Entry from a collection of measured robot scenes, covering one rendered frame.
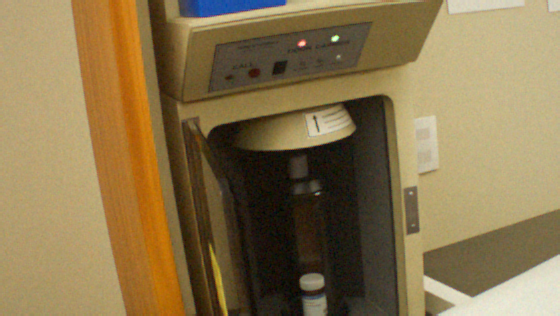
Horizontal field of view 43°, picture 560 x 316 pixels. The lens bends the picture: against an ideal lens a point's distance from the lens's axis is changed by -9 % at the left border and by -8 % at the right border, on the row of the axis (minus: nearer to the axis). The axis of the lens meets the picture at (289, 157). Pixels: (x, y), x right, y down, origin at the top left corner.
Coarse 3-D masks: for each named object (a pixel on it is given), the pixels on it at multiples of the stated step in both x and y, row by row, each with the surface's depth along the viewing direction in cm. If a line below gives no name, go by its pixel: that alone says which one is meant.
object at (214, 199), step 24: (192, 120) 88; (192, 144) 84; (216, 168) 66; (216, 192) 65; (216, 216) 69; (216, 240) 74; (240, 264) 63; (216, 288) 88; (240, 288) 63; (240, 312) 64
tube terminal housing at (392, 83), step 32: (160, 0) 89; (160, 32) 93; (160, 64) 96; (160, 96) 100; (224, 96) 93; (256, 96) 94; (288, 96) 96; (320, 96) 97; (352, 96) 99; (384, 96) 103; (416, 160) 105; (192, 224) 96; (192, 256) 101; (416, 256) 108; (192, 288) 107; (416, 288) 109
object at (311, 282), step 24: (264, 192) 108; (312, 192) 106; (288, 216) 107; (312, 216) 107; (288, 240) 108; (312, 240) 107; (336, 240) 110; (288, 264) 109; (312, 264) 108; (336, 264) 111; (288, 288) 111; (312, 288) 109; (336, 288) 111; (288, 312) 112; (312, 312) 110; (336, 312) 112
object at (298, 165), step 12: (288, 156) 108; (300, 156) 108; (288, 168) 109; (300, 168) 108; (312, 168) 112; (276, 180) 108; (288, 180) 108; (300, 180) 107; (312, 180) 107; (324, 180) 108; (276, 192) 107; (288, 192) 106; (300, 192) 106
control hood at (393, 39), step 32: (288, 0) 92; (320, 0) 85; (352, 0) 84; (384, 0) 85; (416, 0) 87; (192, 32) 78; (224, 32) 80; (256, 32) 82; (288, 32) 84; (384, 32) 91; (416, 32) 93; (192, 64) 83; (384, 64) 97; (192, 96) 88
